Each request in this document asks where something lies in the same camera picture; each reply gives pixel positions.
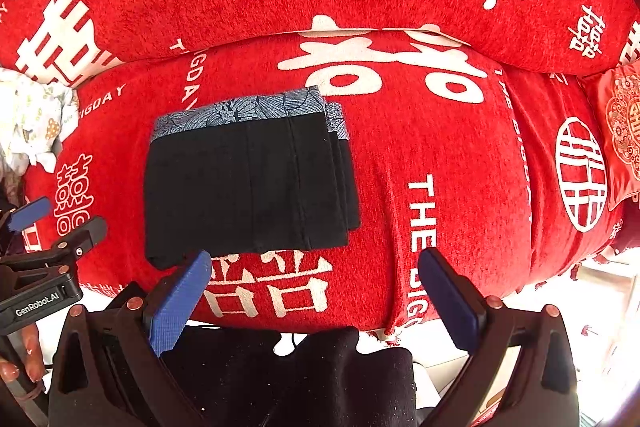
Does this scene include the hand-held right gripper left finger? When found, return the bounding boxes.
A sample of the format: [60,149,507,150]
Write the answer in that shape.
[47,249,213,427]

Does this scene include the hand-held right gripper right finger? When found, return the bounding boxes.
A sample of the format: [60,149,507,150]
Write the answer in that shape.
[419,248,581,427]

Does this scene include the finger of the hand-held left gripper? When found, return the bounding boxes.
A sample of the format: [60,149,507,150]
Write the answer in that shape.
[0,197,53,238]
[30,216,108,265]

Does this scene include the black pants with patterned waistband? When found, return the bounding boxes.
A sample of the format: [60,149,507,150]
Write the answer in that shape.
[144,85,362,271]

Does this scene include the person's left hand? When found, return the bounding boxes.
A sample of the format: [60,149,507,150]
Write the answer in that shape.
[0,324,46,383]

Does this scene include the white floral cloth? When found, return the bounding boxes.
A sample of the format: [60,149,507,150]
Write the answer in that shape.
[0,67,81,172]

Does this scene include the person's black clothing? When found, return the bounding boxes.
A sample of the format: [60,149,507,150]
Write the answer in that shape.
[160,324,418,427]

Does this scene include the red printed sofa cover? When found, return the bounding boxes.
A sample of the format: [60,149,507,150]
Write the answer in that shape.
[0,0,640,333]

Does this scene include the red embroidered pillow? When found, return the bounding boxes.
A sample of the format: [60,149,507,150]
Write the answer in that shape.
[582,62,640,210]

